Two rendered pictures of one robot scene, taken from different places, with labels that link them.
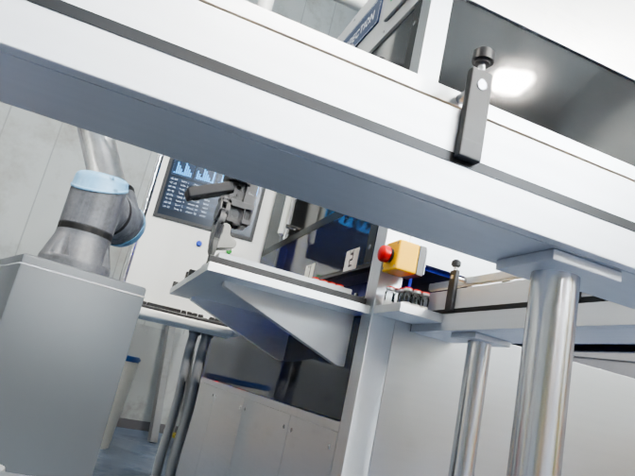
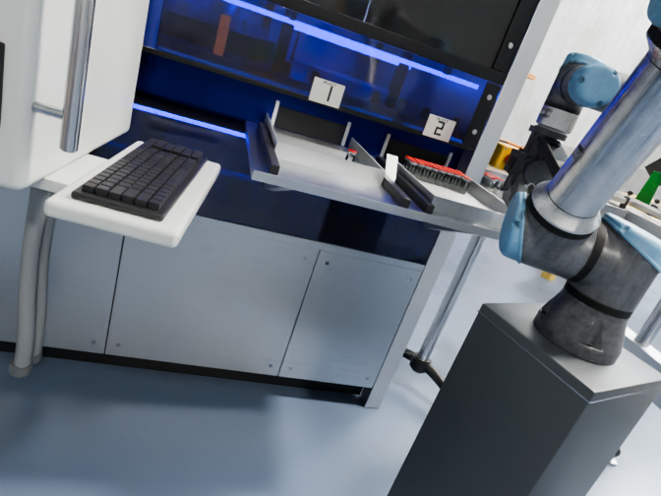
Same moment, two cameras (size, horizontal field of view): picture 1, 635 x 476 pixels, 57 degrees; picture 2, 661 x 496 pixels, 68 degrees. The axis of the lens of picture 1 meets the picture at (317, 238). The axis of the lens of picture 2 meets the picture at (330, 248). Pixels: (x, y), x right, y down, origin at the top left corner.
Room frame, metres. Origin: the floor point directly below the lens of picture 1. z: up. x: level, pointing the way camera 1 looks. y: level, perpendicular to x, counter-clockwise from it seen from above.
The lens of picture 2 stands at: (1.74, 1.33, 1.13)
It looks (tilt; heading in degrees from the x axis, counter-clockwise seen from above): 21 degrees down; 270
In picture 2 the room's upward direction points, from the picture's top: 19 degrees clockwise
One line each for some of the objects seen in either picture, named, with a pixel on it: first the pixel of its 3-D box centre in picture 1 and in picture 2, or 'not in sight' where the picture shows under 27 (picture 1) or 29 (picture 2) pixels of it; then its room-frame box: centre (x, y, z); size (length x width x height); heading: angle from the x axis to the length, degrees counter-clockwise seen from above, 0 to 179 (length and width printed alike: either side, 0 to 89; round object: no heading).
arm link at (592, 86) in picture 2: not in sight; (597, 88); (1.36, 0.33, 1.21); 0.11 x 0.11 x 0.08; 86
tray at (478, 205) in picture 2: (271, 283); (451, 191); (1.49, 0.09, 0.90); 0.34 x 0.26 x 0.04; 108
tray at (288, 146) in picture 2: not in sight; (319, 146); (1.85, 0.09, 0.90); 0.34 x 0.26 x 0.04; 108
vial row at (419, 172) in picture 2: not in sight; (437, 176); (1.52, -0.01, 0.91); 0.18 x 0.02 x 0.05; 18
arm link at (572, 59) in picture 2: not in sight; (573, 84); (1.37, 0.23, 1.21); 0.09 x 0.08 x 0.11; 86
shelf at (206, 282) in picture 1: (266, 302); (383, 180); (1.67, 0.10, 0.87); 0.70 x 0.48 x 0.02; 18
